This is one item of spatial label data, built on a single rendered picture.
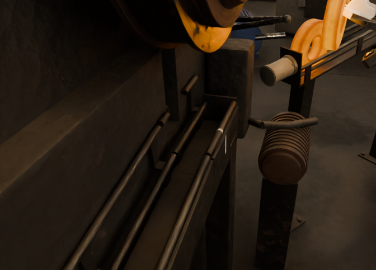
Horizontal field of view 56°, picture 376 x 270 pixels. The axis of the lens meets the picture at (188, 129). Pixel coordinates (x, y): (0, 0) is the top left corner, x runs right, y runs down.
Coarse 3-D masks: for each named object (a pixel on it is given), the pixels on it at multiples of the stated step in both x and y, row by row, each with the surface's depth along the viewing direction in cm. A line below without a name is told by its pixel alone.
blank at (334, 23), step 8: (328, 0) 78; (336, 0) 78; (344, 0) 78; (328, 8) 78; (336, 8) 77; (328, 16) 78; (336, 16) 78; (344, 16) 87; (328, 24) 79; (336, 24) 78; (344, 24) 88; (328, 32) 80; (336, 32) 79; (328, 40) 81; (336, 40) 81; (328, 48) 84; (336, 48) 85
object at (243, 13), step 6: (246, 12) 281; (234, 24) 256; (240, 30) 256; (246, 30) 256; (252, 30) 256; (258, 30) 258; (234, 36) 258; (240, 36) 258; (246, 36) 258; (252, 36) 258; (258, 42) 261; (258, 48) 265; (258, 54) 280
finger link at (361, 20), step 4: (352, 16) 80; (356, 16) 80; (360, 16) 79; (352, 20) 80; (356, 20) 79; (360, 20) 79; (364, 20) 79; (368, 20) 78; (372, 20) 78; (360, 24) 79; (364, 24) 79; (368, 24) 78; (372, 24) 78; (368, 28) 78; (372, 28) 78
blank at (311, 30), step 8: (304, 24) 97; (312, 24) 96; (320, 24) 98; (304, 32) 96; (312, 32) 97; (320, 32) 99; (296, 40) 97; (304, 40) 96; (312, 40) 98; (320, 40) 102; (296, 48) 97; (304, 48) 97; (312, 48) 105; (320, 48) 103; (304, 56) 99; (312, 56) 104; (312, 72) 105
